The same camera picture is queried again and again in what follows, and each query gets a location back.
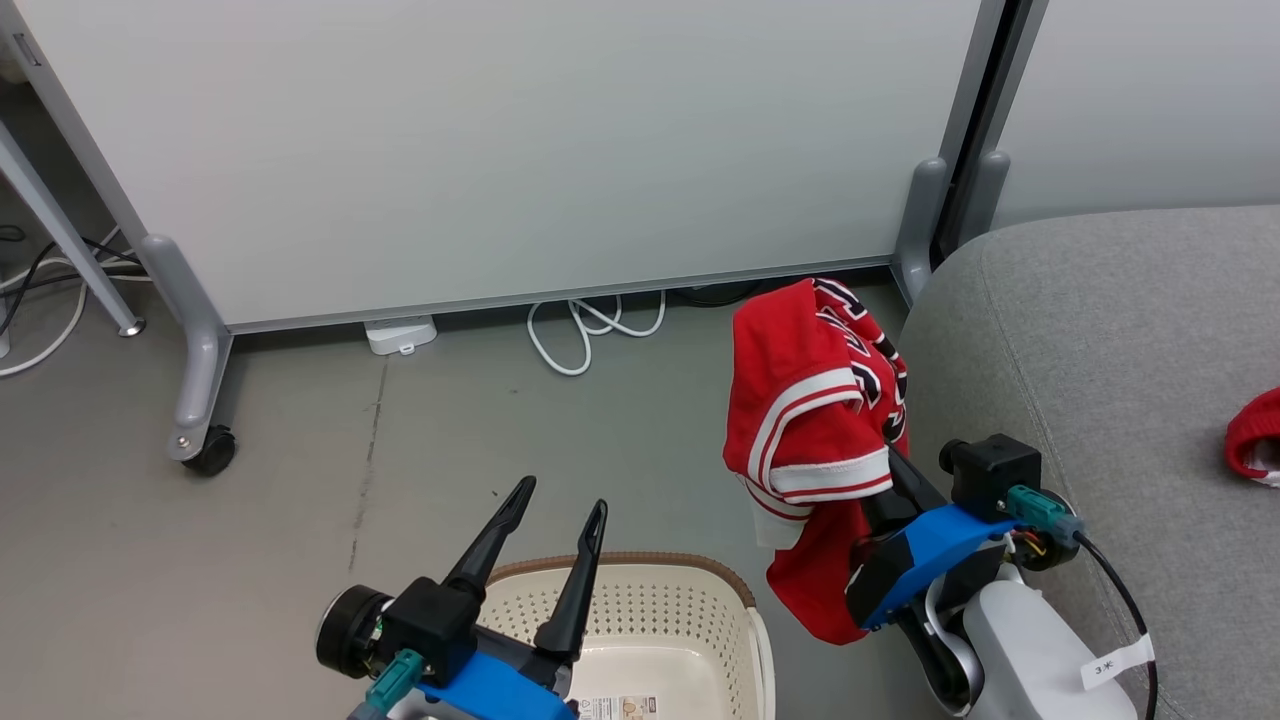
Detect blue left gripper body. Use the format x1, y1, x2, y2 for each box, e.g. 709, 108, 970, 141
415, 628, 583, 720

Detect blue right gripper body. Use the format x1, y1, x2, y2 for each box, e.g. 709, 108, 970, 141
845, 490, 1017, 632

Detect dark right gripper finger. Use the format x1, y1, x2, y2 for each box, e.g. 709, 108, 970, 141
883, 445, 948, 531

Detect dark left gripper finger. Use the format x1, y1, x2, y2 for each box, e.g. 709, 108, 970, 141
533, 499, 609, 663
443, 476, 538, 603

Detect red jersey with white trim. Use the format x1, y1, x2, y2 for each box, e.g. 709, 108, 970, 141
722, 277, 911, 646

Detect plain red shorts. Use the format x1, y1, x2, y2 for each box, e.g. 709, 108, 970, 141
1225, 388, 1280, 489

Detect cream perforated laundry basket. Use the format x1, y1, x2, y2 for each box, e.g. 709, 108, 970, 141
478, 552, 777, 720

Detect printed basket label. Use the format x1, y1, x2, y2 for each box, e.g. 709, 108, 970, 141
575, 695, 661, 720

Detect black round right gripper motor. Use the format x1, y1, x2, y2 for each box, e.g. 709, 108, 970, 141
1010, 495, 1079, 573

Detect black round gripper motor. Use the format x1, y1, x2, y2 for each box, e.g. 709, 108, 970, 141
1010, 495, 1079, 573
316, 585, 393, 681

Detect black round left gripper motor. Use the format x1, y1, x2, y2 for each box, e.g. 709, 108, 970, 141
316, 585, 393, 681

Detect white power strip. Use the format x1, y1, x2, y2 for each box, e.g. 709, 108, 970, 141
363, 315, 439, 357

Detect short grey partition foot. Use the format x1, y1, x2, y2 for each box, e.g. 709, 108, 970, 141
893, 157, 949, 306
955, 150, 1011, 251

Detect grey fabric sofa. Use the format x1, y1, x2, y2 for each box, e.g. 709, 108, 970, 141
897, 205, 1280, 720

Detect black caster wheel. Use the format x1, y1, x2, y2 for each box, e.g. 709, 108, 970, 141
183, 425, 238, 478

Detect long grey partition leg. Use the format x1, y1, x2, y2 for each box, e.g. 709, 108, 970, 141
140, 235, 236, 463

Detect wide white partition panel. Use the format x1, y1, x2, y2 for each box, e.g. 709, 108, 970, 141
0, 0, 1006, 336

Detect narrow white partition panel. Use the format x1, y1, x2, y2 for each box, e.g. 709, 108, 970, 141
985, 0, 1280, 231

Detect grey metal table leg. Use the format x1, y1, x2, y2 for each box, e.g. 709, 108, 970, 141
0, 120, 146, 338

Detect teal left camera connector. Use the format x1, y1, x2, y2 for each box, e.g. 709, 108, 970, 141
363, 648, 426, 715

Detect teal camera connector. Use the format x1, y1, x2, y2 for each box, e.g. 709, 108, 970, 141
363, 648, 426, 715
1005, 485, 1086, 546

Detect teal right camera connector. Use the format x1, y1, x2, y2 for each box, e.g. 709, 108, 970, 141
1005, 485, 1086, 546

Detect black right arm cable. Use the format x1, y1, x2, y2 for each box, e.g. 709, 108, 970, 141
1075, 530, 1161, 720

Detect coiled white power cable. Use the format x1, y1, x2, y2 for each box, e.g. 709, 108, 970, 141
526, 290, 668, 378

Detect white paper cable tag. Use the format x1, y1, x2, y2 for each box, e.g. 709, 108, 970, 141
1080, 635, 1157, 692

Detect white floor cable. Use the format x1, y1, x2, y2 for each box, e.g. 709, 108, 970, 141
0, 255, 151, 379

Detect black floor cable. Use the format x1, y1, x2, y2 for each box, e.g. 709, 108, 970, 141
0, 225, 141, 341

